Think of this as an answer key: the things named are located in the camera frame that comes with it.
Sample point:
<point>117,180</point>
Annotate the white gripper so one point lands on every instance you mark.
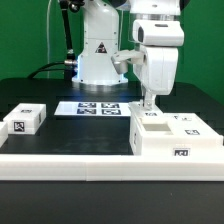
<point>158,42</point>

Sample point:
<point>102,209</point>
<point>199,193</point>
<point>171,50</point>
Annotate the white cabinet door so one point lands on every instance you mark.
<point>190,125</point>
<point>137,109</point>

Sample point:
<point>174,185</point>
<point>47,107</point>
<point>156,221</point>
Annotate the white cabinet body box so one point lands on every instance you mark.
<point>152,137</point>

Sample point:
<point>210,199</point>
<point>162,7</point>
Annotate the white cabinet top block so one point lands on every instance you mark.
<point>25,118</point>

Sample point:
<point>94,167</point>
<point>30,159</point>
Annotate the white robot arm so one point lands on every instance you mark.
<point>101,35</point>

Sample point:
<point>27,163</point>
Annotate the white base marker plate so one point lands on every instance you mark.
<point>105,109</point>

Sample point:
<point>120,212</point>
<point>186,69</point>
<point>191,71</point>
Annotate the white U-shaped fence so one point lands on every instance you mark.
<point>112,168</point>

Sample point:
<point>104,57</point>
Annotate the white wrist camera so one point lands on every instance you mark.
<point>122,59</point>

